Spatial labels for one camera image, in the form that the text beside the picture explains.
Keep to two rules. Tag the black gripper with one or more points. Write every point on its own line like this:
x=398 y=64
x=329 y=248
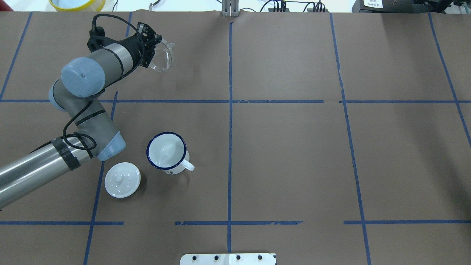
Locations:
x=135 y=48

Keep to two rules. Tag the clear glass funnel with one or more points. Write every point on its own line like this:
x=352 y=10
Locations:
x=163 y=56

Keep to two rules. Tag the white ceramic lid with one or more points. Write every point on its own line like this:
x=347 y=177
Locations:
x=122 y=180

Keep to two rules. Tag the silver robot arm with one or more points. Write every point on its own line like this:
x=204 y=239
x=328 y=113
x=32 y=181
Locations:
x=90 y=132

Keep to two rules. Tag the yellow tape roll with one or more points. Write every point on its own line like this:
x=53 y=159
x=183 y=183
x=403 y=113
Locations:
x=78 y=5

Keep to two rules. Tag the white enamel mug blue rim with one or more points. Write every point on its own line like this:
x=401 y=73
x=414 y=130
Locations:
x=167 y=151

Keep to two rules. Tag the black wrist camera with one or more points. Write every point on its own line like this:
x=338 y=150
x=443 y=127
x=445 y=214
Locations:
x=96 y=39

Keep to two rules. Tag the aluminium frame post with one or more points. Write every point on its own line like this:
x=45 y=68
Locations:
x=230 y=8

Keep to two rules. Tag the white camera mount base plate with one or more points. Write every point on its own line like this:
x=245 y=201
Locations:
x=229 y=259

